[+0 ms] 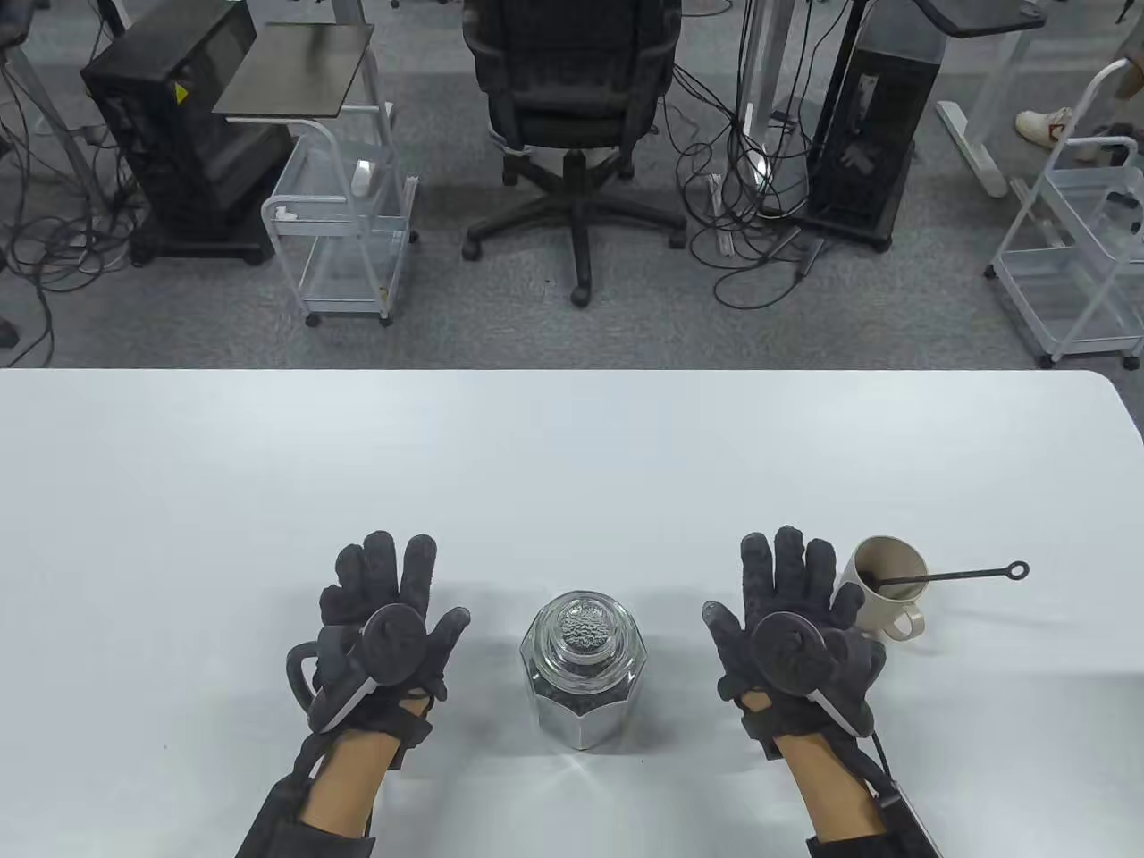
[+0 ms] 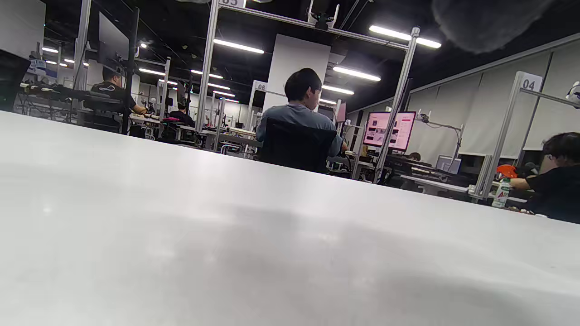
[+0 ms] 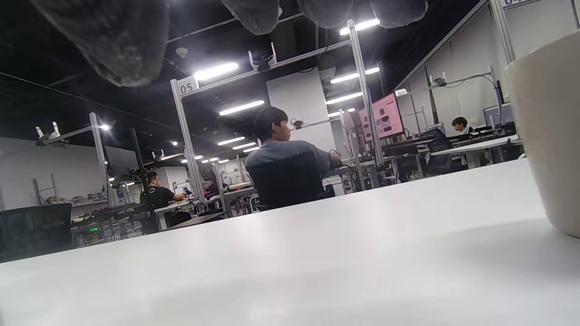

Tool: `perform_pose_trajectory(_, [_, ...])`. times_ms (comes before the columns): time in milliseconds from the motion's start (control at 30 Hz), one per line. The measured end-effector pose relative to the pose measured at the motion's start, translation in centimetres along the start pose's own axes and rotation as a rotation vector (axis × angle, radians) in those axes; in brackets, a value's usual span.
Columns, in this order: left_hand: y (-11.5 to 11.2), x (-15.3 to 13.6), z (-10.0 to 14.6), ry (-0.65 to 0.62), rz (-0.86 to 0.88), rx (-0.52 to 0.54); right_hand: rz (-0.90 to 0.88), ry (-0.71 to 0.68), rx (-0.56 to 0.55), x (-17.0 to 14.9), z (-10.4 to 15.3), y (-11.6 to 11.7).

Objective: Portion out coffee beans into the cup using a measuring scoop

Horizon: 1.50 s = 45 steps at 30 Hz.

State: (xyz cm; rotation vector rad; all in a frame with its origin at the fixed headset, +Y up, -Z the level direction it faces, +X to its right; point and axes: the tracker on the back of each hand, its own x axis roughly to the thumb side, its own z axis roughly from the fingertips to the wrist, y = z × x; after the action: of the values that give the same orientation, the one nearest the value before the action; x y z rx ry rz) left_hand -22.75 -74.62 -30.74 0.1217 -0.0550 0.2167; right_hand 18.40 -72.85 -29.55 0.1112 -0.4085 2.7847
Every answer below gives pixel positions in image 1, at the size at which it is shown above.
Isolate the grey round stand base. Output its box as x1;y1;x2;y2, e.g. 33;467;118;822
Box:
758;116;816;217

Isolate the black measuring scoop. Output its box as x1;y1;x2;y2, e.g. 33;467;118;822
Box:
860;560;1029;598

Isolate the white power strip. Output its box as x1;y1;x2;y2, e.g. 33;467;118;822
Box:
709;172;738;260

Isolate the black office chair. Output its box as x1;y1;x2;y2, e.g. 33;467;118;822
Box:
462;0;689;309

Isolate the black round tracking controller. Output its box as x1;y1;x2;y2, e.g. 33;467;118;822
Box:
286;604;428;736
749;611;877;739

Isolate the person's left hand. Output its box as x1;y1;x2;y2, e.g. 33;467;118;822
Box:
308;532;472;770

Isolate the person's right forearm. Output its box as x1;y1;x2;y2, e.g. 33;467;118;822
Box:
778;728;895;845

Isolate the beige cup with handle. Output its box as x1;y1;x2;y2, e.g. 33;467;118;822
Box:
836;536;930;641

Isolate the clear glass jar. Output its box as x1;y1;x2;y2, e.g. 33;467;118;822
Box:
520;590;648;750

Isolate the clear glass jar lid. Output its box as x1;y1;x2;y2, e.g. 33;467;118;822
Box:
543;593;628;667

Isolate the grey desk leg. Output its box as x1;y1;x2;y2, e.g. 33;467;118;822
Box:
0;36;101;193

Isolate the white desk foot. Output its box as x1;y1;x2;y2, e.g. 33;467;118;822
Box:
936;36;1029;199

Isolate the person's right hand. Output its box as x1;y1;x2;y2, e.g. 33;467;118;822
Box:
704;526;887;762

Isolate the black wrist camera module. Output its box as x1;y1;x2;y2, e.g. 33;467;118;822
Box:
735;702;786;762
393;715;432;770

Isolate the black armband sensor unit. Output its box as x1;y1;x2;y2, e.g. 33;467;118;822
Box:
237;733;376;858
804;706;941;858

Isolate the white desk column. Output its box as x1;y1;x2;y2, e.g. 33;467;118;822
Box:
737;0;792;135

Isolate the black computer tower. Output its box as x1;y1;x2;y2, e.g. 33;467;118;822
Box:
786;25;948;253
80;0;296;267

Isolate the black stand tray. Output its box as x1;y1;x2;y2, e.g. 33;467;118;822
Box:
925;0;1048;38

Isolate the person's left forearm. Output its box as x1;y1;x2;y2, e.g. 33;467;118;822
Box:
299;728;399;841

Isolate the white wire rolling cart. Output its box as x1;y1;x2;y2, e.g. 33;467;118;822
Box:
986;58;1144;370

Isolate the white cart with brown top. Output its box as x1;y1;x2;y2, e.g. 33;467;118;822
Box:
213;22;421;328

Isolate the tangled black cable bundle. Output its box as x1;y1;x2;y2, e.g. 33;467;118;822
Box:
666;54;832;311
0;36;148;367

